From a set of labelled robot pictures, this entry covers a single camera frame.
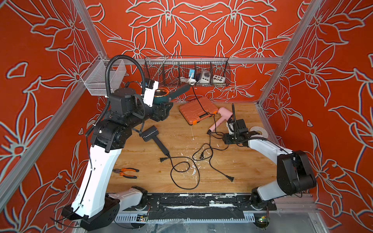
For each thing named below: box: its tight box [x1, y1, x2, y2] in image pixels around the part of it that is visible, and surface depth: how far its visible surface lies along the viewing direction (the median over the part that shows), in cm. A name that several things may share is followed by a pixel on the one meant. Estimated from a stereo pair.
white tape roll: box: [249, 126, 269, 139], surface depth 102 cm
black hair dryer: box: [141, 125, 170, 156], surface depth 97 cm
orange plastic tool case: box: [179, 96, 219, 126], surface depth 110 cm
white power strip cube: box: [212, 74, 226, 84], surface depth 96 cm
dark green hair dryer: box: [153, 83, 191, 105], surface depth 53 cm
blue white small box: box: [188, 68, 196, 79], surface depth 85 cm
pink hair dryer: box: [206, 107, 234, 135], surface depth 106 cm
